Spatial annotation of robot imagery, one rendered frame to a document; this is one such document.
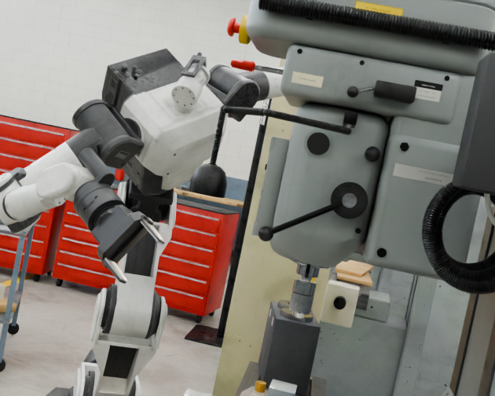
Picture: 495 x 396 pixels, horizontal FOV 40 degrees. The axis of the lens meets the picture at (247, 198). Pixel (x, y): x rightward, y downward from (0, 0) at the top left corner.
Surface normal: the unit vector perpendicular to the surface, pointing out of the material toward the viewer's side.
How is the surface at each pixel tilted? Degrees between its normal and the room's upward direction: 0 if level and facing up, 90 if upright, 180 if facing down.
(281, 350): 90
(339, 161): 90
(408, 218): 90
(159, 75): 46
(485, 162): 90
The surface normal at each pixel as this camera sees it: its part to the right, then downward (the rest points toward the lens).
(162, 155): -0.03, 0.70
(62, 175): -0.56, -0.17
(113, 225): -0.40, -0.35
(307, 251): -0.21, 0.55
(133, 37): -0.12, 0.03
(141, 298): 0.31, -0.40
